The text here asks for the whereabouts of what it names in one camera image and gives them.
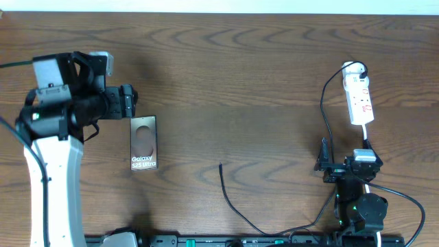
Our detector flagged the black right camera cable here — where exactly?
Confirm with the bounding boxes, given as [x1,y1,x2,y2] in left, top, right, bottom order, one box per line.
[356,176,427,247]

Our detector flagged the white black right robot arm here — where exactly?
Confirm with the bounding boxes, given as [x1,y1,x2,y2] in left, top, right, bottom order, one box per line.
[314,139,388,246]

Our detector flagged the white power strip cord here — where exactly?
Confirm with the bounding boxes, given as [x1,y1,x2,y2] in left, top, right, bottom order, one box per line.
[361,123,383,247]

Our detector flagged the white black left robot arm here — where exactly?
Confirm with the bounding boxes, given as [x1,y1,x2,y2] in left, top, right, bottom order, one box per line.
[14,51,138,246]

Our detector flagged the white power strip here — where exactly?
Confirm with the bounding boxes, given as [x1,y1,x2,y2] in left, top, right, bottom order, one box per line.
[345,88,374,126]

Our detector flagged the white USB charger adapter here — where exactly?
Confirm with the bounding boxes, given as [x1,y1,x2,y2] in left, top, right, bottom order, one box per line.
[342,61,370,92]

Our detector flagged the black USB charging cable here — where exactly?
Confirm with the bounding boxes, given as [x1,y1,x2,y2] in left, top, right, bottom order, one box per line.
[218,60,369,237]

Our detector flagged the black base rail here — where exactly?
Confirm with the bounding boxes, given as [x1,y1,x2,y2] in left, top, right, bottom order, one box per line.
[85,234,405,247]

